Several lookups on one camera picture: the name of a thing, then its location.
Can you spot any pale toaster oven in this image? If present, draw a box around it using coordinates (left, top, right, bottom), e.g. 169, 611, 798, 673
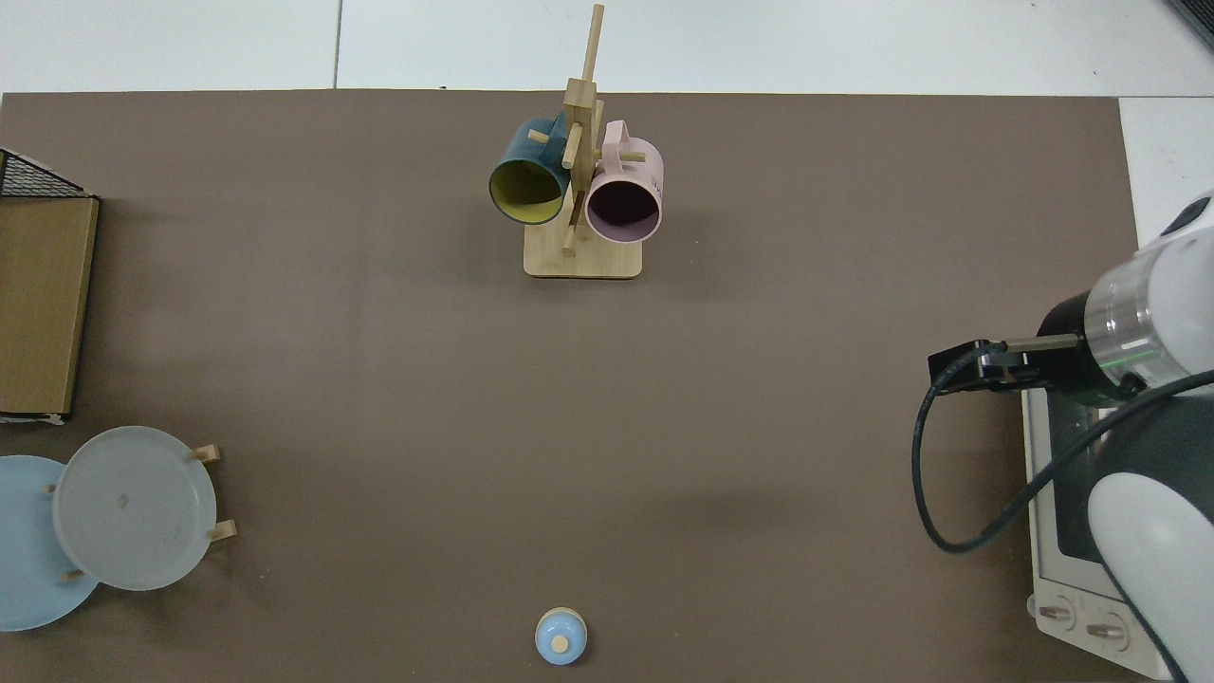
1020, 384, 1214, 680

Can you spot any pink cup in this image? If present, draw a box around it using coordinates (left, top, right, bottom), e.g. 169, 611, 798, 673
584, 120, 665, 245

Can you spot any wooden cup stand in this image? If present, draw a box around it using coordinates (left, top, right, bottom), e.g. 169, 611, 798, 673
524, 3, 646, 280

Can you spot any dark teal cup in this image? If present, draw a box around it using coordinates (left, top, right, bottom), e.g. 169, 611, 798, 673
488, 116, 573, 227

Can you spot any small blue round bell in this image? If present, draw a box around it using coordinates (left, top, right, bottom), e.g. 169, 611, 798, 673
535, 608, 589, 666

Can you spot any brown table cloth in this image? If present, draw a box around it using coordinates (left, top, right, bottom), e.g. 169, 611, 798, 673
0, 90, 1146, 683

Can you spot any wooden plate rack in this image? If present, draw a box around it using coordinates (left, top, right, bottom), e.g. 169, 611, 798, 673
43, 444, 238, 582

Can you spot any grey plate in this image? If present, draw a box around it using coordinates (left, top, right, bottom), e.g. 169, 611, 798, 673
52, 426, 218, 593

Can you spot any light blue plate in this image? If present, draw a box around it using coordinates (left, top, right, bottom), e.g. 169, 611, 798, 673
0, 455, 101, 633

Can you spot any wire basket with wooden floor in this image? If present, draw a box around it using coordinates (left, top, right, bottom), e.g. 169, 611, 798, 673
0, 149, 101, 425

